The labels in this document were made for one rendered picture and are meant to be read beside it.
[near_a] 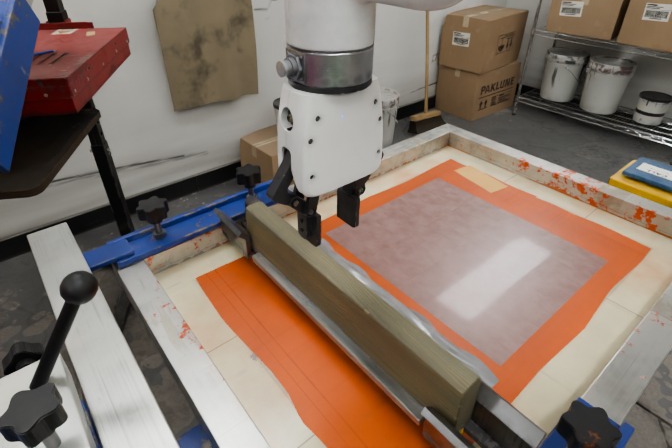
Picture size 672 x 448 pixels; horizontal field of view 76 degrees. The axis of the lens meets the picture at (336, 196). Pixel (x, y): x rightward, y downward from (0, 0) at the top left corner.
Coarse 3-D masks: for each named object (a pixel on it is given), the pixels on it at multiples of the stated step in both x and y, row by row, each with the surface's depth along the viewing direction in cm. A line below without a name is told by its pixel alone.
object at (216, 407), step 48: (432, 144) 99; (480, 144) 96; (336, 192) 84; (576, 192) 83; (624, 192) 79; (192, 240) 67; (144, 288) 58; (192, 336) 51; (192, 384) 46; (624, 384) 46; (240, 432) 42
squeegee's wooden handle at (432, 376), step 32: (256, 224) 61; (288, 224) 59; (288, 256) 56; (320, 256) 53; (320, 288) 52; (352, 288) 48; (352, 320) 48; (384, 320) 44; (384, 352) 45; (416, 352) 41; (448, 352) 41; (416, 384) 43; (448, 384) 39; (448, 416) 40
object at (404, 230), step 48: (384, 192) 85; (432, 192) 85; (480, 192) 85; (336, 240) 72; (384, 240) 72; (432, 240) 72; (240, 288) 63; (384, 288) 63; (240, 336) 56; (288, 336) 56
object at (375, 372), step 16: (256, 256) 63; (272, 272) 60; (288, 288) 57; (304, 304) 55; (320, 320) 53; (336, 336) 51; (352, 352) 49; (368, 368) 47; (384, 384) 45; (400, 400) 44; (416, 416) 42
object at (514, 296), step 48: (480, 240) 72; (528, 240) 72; (576, 240) 72; (624, 240) 72; (432, 288) 63; (480, 288) 63; (528, 288) 63; (576, 288) 63; (480, 336) 56; (528, 336) 56; (288, 384) 50; (336, 384) 50; (336, 432) 45; (384, 432) 45
